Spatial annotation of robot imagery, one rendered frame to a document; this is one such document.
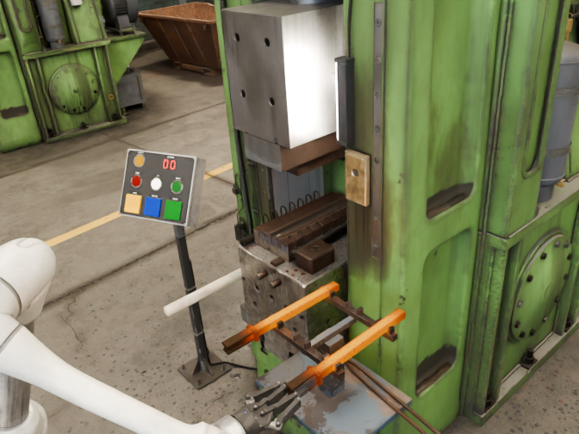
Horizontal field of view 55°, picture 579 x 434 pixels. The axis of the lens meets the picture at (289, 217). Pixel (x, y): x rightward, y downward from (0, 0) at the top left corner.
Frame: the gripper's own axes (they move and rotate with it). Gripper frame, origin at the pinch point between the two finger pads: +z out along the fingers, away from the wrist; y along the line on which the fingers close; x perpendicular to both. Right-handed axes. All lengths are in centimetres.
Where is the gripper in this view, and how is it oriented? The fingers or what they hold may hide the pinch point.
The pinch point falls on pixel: (301, 384)
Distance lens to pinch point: 146.5
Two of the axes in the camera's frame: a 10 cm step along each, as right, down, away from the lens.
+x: -0.6, -8.8, -4.8
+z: 7.5, -3.6, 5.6
